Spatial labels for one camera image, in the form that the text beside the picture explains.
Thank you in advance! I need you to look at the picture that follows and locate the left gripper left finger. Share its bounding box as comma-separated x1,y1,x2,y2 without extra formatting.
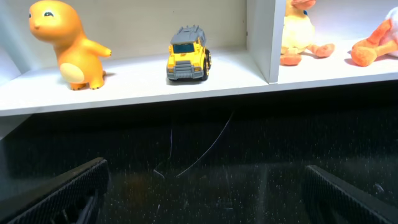
0,157,110,224

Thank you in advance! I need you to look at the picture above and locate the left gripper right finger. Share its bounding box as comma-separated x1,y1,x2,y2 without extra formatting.
301,164,398,224

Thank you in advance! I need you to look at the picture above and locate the white shelf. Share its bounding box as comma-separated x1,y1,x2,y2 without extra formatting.
0,0,398,139

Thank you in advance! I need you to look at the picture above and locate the yellow plush duck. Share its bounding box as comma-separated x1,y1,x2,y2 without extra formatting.
279,0,336,67

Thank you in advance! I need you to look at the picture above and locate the white plush duck with hat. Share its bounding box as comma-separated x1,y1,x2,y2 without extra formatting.
350,6,398,68

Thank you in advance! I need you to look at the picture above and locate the orange rubber dinosaur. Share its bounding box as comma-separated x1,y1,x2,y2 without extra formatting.
28,0,113,91

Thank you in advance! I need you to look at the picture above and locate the grey and yellow toy truck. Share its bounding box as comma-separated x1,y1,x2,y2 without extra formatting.
165,24,213,83

